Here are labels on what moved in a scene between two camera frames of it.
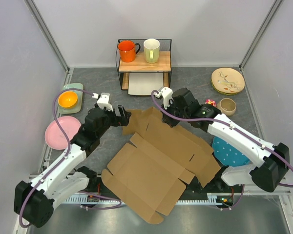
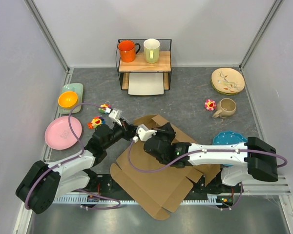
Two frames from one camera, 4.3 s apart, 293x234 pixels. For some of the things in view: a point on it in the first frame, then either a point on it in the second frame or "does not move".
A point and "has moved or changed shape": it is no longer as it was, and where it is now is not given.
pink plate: [55, 136] does not move
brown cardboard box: [145, 174] has moved or changed shape
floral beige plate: [227, 80] does not move
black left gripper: [122, 120] → [129, 130]
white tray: [144, 83] does not move
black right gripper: [166, 119] → [166, 129]
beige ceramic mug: [227, 106] does not move
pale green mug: [151, 49] does not move
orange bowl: [68, 100] does not move
